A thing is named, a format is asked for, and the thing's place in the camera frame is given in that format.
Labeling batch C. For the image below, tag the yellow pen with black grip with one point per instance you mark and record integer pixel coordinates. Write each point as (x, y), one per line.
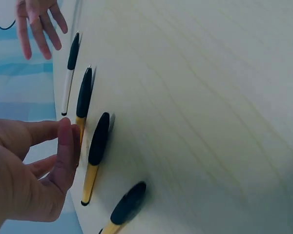
(85, 95)
(99, 143)
(129, 203)

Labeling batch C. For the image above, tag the person's right thumb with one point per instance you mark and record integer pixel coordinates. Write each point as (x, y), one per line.
(33, 12)

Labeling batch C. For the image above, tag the person's left fingers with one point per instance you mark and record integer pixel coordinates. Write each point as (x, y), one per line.
(76, 143)

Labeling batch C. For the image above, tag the person's right hand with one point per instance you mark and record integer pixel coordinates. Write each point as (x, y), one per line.
(42, 11)

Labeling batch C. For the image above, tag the white pen with black grip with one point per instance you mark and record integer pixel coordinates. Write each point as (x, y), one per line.
(73, 53)

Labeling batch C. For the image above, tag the person's left thumb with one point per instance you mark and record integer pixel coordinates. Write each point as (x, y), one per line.
(44, 132)

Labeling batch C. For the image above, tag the person's left hand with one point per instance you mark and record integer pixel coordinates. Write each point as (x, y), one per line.
(19, 185)

